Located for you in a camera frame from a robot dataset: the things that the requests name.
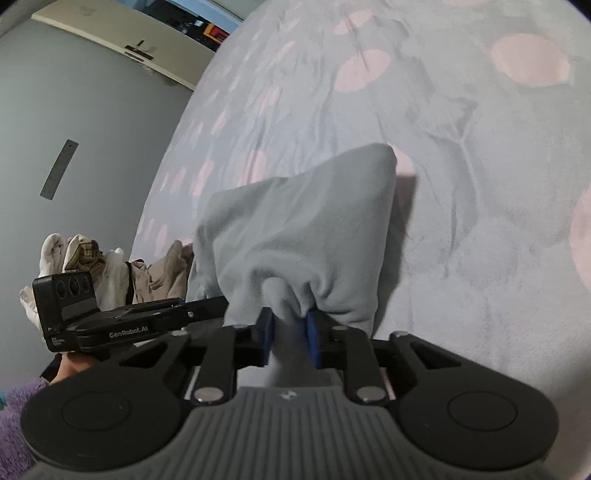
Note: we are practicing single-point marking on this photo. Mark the grey long-sleeve garment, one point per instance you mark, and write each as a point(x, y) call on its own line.
point(313, 241)

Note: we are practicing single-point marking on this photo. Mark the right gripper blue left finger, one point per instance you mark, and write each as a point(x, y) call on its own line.
point(229, 350)

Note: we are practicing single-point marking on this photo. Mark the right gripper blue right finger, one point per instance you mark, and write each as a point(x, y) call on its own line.
point(349, 351)

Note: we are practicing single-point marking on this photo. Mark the person's left hand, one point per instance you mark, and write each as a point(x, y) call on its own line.
point(72, 364)

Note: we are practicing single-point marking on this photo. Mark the pile of clothes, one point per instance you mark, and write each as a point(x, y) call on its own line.
point(110, 273)

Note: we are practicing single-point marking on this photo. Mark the folded brown tank top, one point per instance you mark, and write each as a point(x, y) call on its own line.
point(166, 278)

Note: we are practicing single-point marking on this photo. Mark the grey pink-dotted bed sheet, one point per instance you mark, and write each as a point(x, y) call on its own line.
point(487, 107)

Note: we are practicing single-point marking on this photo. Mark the white door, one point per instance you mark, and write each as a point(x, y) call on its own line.
point(132, 34)

